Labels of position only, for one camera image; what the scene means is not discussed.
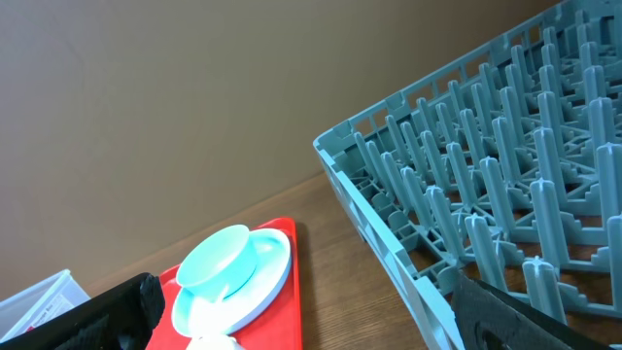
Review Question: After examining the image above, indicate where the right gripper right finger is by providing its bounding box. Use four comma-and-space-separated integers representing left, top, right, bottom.
451, 274, 610, 350

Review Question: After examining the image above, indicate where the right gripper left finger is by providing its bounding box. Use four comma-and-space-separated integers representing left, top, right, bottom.
1, 272, 165, 350

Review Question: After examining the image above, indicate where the mint green bowl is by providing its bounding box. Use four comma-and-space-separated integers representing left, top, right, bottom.
176, 225, 259, 300

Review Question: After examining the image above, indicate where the grey dishwasher rack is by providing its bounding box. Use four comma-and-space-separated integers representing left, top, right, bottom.
314, 1, 621, 349

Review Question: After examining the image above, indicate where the light blue plate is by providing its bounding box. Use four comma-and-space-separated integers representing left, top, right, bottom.
173, 227, 293, 338

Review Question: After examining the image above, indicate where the clear plastic bin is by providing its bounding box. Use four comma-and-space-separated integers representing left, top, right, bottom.
1, 269, 90, 342

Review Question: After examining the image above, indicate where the red serving tray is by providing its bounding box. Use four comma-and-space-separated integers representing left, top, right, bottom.
147, 217, 303, 350

